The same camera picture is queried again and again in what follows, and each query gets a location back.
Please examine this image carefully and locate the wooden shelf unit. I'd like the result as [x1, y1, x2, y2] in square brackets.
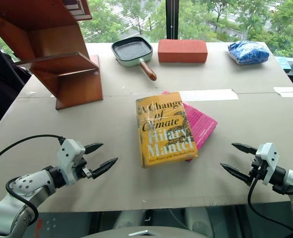
[0, 0, 104, 111]

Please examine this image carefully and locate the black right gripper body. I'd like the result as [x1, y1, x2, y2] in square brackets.
[248, 154, 267, 186]

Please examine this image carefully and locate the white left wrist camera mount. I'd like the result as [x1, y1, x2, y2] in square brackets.
[56, 138, 86, 186]

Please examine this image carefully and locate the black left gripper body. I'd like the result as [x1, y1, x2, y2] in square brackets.
[73, 154, 93, 181]

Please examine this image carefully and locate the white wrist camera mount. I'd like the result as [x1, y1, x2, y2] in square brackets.
[255, 142, 281, 186]
[56, 138, 86, 186]

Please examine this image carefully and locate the blue plastic bag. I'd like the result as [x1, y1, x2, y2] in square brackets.
[227, 41, 271, 64]

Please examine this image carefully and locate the yellow hardcover book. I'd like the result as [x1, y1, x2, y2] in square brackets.
[136, 91, 199, 169]

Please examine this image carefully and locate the teal flat box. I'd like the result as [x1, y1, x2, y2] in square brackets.
[275, 56, 292, 70]

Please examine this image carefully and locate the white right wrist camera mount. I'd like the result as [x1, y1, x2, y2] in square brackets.
[255, 142, 281, 186]

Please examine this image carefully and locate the silver robot torso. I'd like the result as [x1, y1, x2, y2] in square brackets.
[83, 225, 209, 238]

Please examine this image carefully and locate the red rectangular block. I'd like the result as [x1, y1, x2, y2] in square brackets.
[157, 39, 208, 63]

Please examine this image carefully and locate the green square grill pan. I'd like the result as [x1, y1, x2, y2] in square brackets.
[111, 36, 157, 82]

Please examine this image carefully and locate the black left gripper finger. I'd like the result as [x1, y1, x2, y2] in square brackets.
[83, 142, 104, 156]
[91, 157, 119, 179]

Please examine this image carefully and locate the black window frame post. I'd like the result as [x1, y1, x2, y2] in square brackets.
[165, 0, 179, 40]

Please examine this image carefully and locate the pink book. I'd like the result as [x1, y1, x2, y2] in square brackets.
[161, 91, 219, 162]

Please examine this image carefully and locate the black bulky object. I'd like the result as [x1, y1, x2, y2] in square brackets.
[0, 42, 32, 139]

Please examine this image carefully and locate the short white tape strip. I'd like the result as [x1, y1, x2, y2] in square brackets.
[273, 86, 293, 98]

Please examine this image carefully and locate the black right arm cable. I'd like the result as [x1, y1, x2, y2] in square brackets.
[247, 173, 293, 233]

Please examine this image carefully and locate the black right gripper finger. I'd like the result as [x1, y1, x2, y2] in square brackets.
[231, 142, 258, 155]
[220, 162, 251, 186]

